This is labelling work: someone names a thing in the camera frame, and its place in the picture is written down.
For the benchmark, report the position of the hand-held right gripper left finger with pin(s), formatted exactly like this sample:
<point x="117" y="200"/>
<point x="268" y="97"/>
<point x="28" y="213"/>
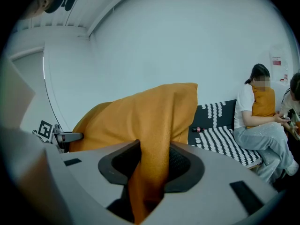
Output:
<point x="89" y="172"/>

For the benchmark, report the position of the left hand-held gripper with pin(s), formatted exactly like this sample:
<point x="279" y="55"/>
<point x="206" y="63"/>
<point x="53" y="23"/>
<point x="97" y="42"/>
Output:
<point x="48" y="131"/>

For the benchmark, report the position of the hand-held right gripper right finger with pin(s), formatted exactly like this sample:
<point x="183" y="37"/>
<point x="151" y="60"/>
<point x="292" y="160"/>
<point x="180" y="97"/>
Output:
<point x="211" y="191"/>

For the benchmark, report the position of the person's white shirt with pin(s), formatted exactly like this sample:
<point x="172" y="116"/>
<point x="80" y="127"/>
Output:
<point x="18" y="163"/>

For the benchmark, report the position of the dark bottle with red label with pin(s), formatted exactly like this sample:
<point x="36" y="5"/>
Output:
<point x="198" y="129"/>

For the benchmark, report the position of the person's head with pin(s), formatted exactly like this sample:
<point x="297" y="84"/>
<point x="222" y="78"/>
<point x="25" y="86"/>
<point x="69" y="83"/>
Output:
<point x="38" y="2"/>

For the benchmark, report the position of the red white wall notice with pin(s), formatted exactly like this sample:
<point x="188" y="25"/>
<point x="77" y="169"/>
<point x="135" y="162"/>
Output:
<point x="279" y="62"/>

